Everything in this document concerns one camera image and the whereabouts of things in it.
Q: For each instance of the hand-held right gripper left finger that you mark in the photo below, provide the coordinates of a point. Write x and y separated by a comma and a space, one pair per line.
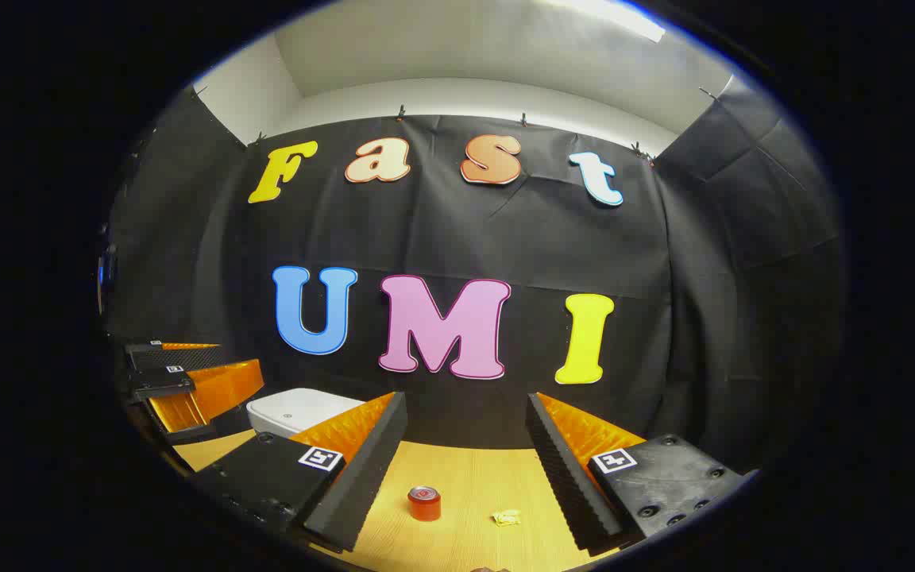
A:
362, 469

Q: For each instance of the wooden desktop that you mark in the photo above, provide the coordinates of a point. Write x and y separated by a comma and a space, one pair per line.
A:
465, 485

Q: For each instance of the red pop can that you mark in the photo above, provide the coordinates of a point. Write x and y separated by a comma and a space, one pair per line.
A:
424, 504

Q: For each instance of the white desktop garbage bin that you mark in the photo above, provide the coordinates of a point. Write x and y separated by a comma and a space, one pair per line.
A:
299, 409

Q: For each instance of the yellow paper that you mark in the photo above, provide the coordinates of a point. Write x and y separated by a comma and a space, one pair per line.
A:
507, 518

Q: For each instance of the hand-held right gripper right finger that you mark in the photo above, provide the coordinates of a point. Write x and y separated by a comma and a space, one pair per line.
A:
565, 469

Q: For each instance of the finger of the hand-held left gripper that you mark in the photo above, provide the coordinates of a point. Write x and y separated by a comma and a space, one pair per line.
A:
164, 384
179, 357

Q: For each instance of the dark device with blue light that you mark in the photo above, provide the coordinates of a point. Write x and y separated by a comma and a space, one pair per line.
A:
107, 278

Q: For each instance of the black backdrop cloth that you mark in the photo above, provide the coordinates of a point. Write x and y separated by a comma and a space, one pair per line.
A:
465, 238

